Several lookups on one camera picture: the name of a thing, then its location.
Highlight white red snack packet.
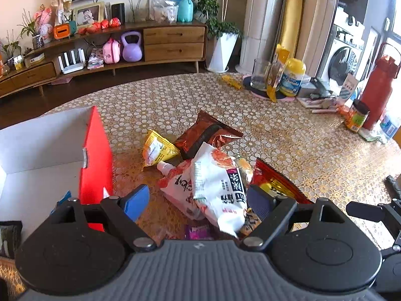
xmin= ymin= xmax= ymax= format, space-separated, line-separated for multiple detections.
xmin=190 ymin=142 xmax=247 ymax=237

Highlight blue snack packet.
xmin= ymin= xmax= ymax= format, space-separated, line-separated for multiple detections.
xmin=50 ymin=190 xmax=71 ymax=214

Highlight brown foil snack packet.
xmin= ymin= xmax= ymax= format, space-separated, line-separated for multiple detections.
xmin=173 ymin=111 xmax=243 ymax=160

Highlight red yellow snack packet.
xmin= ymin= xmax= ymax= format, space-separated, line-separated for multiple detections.
xmin=250 ymin=158 xmax=313 ymax=204

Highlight white red noodle packet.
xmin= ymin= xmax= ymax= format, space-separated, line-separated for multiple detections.
xmin=157 ymin=160 xmax=205 ymax=221

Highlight red white cardboard box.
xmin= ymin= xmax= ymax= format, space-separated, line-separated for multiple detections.
xmin=1 ymin=106 xmax=113 ymax=240

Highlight yellow label jar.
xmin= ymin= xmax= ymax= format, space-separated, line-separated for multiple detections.
xmin=345 ymin=99 xmax=370 ymax=132

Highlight red thermos bottle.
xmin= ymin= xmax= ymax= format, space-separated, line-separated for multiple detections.
xmin=360 ymin=42 xmax=400 ymax=130

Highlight small yellow wrapper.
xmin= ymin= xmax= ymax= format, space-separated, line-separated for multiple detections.
xmin=221 ymin=75 xmax=243 ymax=90

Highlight yellow lid wipes canister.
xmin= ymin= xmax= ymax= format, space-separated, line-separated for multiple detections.
xmin=279 ymin=58 xmax=307 ymax=97

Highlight glass cup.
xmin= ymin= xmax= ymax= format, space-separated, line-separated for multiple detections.
xmin=250 ymin=58 xmax=271 ymax=91

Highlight stack of books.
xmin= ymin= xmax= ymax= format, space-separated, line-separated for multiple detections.
xmin=87 ymin=48 xmax=104 ymax=70

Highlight white router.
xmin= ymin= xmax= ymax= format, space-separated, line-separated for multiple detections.
xmin=57 ymin=48 xmax=86 ymax=75

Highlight purple kettlebell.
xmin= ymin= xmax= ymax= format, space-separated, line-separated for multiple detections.
xmin=121 ymin=31 xmax=143 ymax=62

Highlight white plant pot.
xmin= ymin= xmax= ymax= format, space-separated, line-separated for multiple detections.
xmin=205 ymin=33 xmax=238 ymax=73

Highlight washing machine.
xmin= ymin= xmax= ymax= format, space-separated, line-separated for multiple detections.
xmin=317 ymin=6 xmax=365 ymax=86

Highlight wooden tv cabinet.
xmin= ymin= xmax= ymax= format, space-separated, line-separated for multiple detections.
xmin=1 ymin=20 xmax=207 ymax=97

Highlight orange radio box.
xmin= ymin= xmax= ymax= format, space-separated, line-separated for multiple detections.
xmin=53 ymin=20 xmax=77 ymax=40

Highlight framed photo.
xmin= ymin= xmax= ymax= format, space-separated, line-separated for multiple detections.
xmin=72 ymin=2 xmax=105 ymax=29

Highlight black speaker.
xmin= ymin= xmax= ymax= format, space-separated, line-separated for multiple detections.
xmin=111 ymin=3 xmax=125 ymax=25

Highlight clear plastic bag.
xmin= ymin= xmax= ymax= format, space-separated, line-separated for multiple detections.
xmin=149 ymin=0 xmax=179 ymax=23

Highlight teal spray bottle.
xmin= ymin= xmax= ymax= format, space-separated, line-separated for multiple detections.
xmin=177 ymin=0 xmax=194 ymax=23

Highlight pink plush toy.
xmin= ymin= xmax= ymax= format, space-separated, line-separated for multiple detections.
xmin=34 ymin=4 xmax=53 ymax=44

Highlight green potted tree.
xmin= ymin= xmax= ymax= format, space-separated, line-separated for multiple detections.
xmin=194 ymin=0 xmax=242 ymax=39

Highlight white air conditioner tower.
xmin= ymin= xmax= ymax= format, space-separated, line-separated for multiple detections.
xmin=235 ymin=0 xmax=283 ymax=74

